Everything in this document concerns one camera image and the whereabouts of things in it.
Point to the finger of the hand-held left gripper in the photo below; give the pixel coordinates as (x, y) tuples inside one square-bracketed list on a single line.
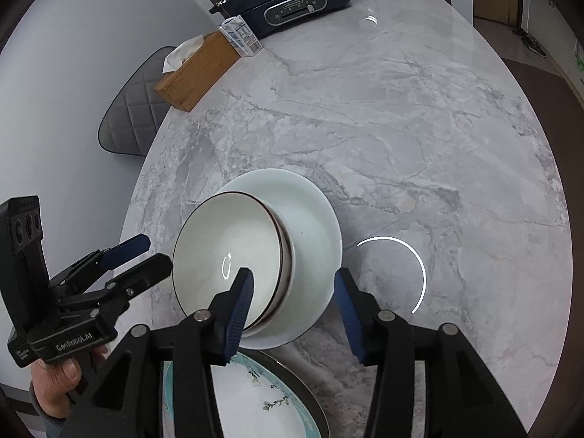
[(146, 271), (127, 246)]

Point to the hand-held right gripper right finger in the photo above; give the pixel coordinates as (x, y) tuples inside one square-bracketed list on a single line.
[(349, 315)]

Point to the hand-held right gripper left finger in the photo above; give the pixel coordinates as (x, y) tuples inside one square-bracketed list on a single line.
[(239, 310)]

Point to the red floral brown-rimmed bowl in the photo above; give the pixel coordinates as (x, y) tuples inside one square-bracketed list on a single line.
[(219, 246)]

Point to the medium white bowl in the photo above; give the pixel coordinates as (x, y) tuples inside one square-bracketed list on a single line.
[(315, 237)]

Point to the teal patterned plate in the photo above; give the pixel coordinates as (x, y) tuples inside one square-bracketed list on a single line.
[(255, 401)]

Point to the person's left hand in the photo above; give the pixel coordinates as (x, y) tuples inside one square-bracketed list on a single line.
[(57, 383)]

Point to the grey quilted chair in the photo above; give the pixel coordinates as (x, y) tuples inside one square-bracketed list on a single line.
[(132, 109)]

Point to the wooden tissue box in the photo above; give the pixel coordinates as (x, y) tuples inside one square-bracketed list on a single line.
[(196, 73)]

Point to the white tissue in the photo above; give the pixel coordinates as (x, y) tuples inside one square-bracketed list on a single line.
[(180, 54)]

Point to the small white carton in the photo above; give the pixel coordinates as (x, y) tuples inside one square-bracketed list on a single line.
[(242, 36)]

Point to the black shoe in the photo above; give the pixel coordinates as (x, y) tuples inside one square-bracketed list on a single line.
[(536, 48), (520, 32)]

